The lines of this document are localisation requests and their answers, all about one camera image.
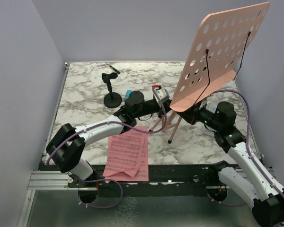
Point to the green black pen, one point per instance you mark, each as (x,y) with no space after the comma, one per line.
(114,69)

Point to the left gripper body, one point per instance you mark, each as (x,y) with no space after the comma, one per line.
(150,108)

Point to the black microphone stand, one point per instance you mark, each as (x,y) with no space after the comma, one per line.
(112,99)

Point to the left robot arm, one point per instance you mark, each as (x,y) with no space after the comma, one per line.
(66,147)

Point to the blue toy microphone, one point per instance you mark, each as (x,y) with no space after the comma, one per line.
(128,92)

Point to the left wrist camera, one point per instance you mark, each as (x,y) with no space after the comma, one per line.
(160,94)

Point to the pink sheet music pages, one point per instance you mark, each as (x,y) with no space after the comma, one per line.
(127,157)

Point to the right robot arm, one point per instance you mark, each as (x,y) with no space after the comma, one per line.
(259,189)

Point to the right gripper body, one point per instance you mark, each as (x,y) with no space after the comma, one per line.
(206,117)

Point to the pink music stand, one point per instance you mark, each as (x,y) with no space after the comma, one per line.
(219,44)

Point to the aluminium rail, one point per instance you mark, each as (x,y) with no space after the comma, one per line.
(54,180)

